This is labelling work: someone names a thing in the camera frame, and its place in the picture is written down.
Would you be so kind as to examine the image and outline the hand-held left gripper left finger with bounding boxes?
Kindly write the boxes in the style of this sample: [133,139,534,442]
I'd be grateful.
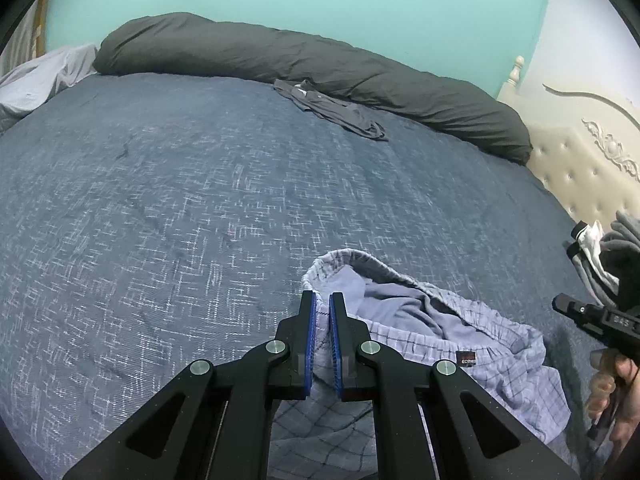
[62,290,318,480]

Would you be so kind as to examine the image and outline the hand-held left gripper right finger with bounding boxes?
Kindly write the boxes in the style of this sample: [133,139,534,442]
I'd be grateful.
[329,291,581,480]

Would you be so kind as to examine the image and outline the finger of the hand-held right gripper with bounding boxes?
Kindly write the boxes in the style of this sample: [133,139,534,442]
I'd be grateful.
[552,294,607,335]

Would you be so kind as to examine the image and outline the blue plaid shorts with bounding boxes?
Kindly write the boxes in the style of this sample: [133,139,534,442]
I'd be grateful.
[270,249,573,480]

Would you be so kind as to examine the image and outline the person's right hand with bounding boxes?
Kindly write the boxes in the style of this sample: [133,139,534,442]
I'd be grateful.
[586,350,640,443]

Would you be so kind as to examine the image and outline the folded grey sweater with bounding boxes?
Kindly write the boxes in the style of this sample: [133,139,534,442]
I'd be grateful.
[597,210,640,311]

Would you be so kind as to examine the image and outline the cream tufted headboard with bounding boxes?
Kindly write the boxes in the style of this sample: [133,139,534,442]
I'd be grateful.
[497,56,640,241]

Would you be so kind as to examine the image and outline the bed with blue sheet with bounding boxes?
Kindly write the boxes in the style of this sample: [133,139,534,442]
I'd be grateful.
[0,72,621,480]

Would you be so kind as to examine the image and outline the dark grey shorts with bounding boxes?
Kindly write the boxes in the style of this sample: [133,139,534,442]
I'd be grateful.
[273,78,390,142]

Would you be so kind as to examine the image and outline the dark grey rolled duvet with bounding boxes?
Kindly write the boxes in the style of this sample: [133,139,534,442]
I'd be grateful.
[93,11,533,166]

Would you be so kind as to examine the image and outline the light grey blanket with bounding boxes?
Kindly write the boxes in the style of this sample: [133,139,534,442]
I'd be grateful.
[0,44,99,133]

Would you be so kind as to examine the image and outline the striped curtain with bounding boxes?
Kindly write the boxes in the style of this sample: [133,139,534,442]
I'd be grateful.
[0,5,41,73]

